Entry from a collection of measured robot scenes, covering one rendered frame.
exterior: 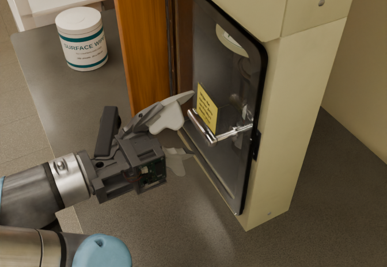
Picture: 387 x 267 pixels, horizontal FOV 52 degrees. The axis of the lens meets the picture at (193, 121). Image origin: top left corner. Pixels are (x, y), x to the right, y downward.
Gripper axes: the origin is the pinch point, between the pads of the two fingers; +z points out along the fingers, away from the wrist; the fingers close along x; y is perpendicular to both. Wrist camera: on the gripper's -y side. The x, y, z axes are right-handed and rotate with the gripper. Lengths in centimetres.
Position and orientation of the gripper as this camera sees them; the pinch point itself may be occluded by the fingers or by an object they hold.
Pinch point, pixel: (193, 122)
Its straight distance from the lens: 68.9
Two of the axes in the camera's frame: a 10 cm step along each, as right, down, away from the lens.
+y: 4.7, 6.2, -6.2
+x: 0.0, -7.1, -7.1
